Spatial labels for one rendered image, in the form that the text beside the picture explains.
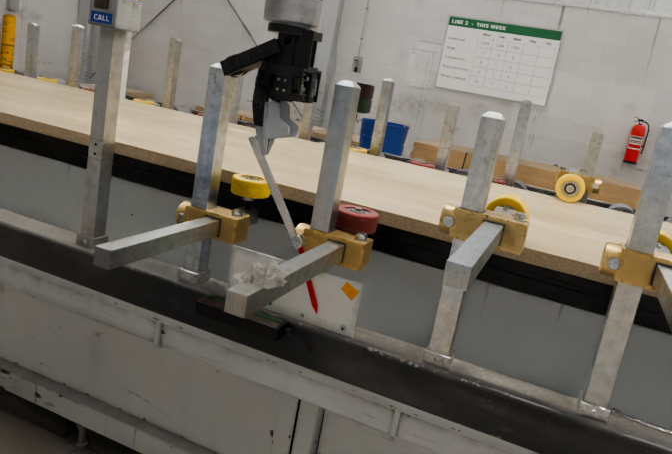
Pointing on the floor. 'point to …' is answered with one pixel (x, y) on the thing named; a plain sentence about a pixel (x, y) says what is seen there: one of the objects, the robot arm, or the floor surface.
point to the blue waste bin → (394, 138)
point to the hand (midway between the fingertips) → (262, 146)
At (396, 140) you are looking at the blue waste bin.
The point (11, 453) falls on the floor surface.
